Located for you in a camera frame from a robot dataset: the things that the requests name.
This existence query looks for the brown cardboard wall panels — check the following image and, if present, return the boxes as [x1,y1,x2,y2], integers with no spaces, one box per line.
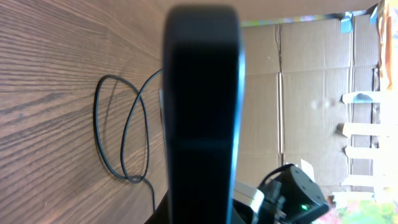
[160,5,397,198]

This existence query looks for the black USB charging cable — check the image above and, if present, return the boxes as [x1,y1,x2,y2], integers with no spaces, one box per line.
[93,67,165,212]

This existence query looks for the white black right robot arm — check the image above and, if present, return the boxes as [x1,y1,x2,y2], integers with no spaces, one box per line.
[231,164,330,224]

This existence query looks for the blue Galaxy smartphone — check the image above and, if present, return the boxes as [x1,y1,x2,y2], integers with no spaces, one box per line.
[162,4,245,223]

